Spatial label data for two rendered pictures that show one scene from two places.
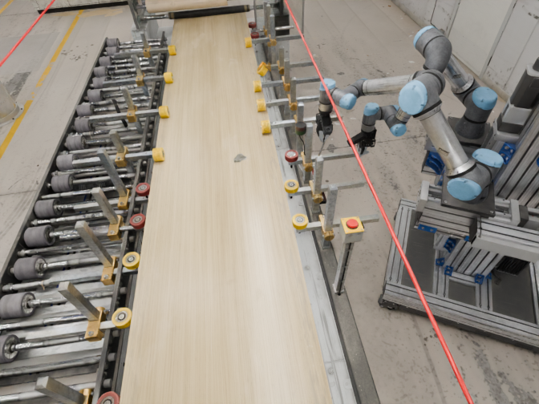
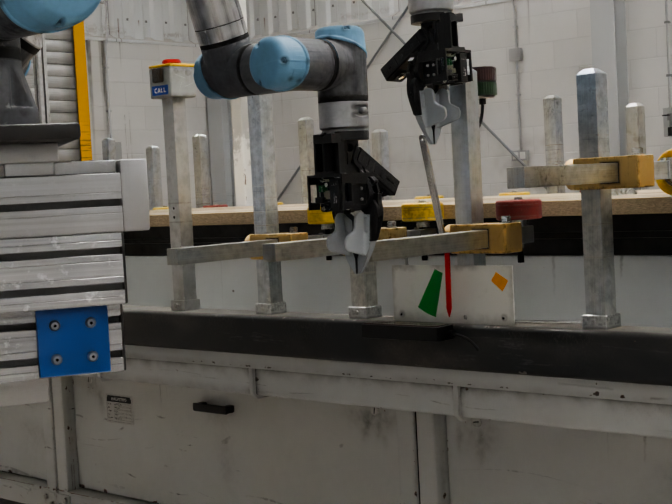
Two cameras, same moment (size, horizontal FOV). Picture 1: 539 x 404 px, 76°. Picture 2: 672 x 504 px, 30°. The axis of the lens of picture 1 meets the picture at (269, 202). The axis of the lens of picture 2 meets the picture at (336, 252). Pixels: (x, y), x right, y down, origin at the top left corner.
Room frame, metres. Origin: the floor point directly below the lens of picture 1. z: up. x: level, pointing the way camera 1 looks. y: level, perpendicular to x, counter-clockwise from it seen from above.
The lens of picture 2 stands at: (2.95, -1.88, 0.95)
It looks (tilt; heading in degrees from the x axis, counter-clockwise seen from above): 3 degrees down; 137
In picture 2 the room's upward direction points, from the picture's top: 3 degrees counter-clockwise
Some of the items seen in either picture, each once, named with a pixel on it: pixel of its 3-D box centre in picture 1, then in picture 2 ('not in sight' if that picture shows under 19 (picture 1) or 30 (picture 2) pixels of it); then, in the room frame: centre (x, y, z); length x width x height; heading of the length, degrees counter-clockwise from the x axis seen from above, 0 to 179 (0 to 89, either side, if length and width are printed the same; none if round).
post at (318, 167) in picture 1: (317, 190); (360, 224); (1.28, -0.26, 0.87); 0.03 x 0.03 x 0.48; 4
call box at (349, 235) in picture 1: (350, 230); (172, 83); (0.77, -0.30, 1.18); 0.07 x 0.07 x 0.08; 4
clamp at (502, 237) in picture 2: (305, 161); (482, 237); (1.55, -0.24, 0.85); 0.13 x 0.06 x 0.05; 4
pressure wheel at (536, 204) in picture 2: (291, 160); (519, 229); (1.56, -0.15, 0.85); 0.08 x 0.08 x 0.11
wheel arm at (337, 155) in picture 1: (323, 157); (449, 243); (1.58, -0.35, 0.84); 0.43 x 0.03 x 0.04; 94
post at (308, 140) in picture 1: (307, 157); (469, 207); (1.53, -0.24, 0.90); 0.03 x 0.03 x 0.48; 4
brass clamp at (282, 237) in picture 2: (326, 227); (275, 246); (1.05, -0.28, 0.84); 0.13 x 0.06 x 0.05; 4
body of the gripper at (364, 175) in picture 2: (366, 136); (343, 172); (1.59, -0.60, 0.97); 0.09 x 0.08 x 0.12; 95
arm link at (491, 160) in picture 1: (482, 166); not in sight; (1.04, -0.93, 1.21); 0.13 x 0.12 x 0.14; 131
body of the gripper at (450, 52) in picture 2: (324, 117); (437, 51); (1.55, -0.33, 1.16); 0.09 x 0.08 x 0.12; 4
